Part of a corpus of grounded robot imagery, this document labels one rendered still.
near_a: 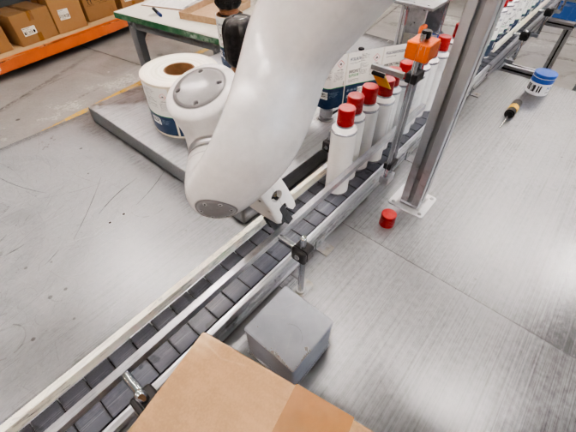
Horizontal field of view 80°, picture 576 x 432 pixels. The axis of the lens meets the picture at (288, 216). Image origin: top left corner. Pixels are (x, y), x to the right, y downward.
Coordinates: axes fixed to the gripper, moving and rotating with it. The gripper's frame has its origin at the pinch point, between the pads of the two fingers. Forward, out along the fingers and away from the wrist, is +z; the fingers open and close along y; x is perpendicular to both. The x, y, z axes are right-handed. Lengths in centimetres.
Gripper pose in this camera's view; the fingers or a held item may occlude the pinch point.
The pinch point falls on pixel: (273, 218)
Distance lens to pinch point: 64.1
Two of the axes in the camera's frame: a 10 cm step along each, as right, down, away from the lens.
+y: -7.6, -4.7, 4.4
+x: -6.1, 7.6, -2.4
